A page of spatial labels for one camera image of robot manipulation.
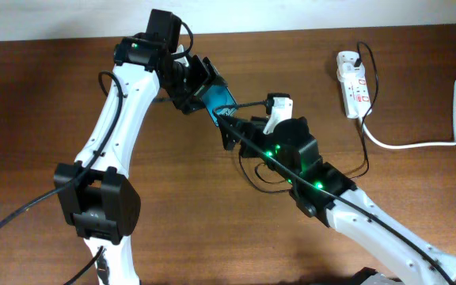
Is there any blue screen smartphone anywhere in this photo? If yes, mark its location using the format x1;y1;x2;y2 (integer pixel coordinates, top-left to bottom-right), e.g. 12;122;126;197
202;85;236;127

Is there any thin black charging cable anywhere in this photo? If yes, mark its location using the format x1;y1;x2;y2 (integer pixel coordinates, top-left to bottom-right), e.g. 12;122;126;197
237;40;380;195

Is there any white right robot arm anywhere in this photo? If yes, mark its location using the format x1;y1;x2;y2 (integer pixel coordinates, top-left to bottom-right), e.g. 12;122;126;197
218;116;456;284

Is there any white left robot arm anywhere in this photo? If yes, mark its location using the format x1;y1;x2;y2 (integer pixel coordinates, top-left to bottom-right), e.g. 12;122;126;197
54;36;236;284

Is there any white USB charger adapter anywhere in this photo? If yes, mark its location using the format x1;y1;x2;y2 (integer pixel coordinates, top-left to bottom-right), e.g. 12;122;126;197
336;51;365;82

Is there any white power strip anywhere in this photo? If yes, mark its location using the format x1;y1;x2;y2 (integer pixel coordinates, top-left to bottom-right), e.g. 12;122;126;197
339;76;371;120

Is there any thick white power cord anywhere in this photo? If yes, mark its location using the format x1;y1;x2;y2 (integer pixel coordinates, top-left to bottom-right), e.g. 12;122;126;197
357;70;456;150

